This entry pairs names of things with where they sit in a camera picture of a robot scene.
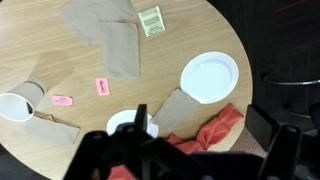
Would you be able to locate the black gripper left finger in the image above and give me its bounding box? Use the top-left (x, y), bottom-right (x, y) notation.
top-left (63, 103), bottom-right (201, 180)

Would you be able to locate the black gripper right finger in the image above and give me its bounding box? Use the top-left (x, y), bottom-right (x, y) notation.
top-left (244, 104), bottom-right (303, 180)

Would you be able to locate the white paper cup brown sleeve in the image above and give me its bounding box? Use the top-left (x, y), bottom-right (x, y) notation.
top-left (0, 79), bottom-right (48, 123)

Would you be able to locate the small white plate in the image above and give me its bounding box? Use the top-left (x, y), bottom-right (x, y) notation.
top-left (105, 109), bottom-right (160, 139)

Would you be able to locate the brown paper napkin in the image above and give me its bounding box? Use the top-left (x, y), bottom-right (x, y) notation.
top-left (97, 20), bottom-right (140, 80)
top-left (60, 0), bottom-right (135, 46)
top-left (24, 110), bottom-right (81, 146)
top-left (151, 88), bottom-right (201, 133)

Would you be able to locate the curved chrome bar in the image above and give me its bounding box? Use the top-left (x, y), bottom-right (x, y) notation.
top-left (261, 71), bottom-right (320, 88)

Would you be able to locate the orange-red cloth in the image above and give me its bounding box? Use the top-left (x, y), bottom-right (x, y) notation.
top-left (108, 103), bottom-right (245, 180)

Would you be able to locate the pink sweetener packet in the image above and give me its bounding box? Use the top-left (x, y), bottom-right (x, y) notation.
top-left (95, 77), bottom-right (111, 97)
top-left (51, 94), bottom-right (74, 108)

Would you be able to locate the large white plate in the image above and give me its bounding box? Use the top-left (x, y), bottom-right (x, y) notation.
top-left (179, 50), bottom-right (240, 105)

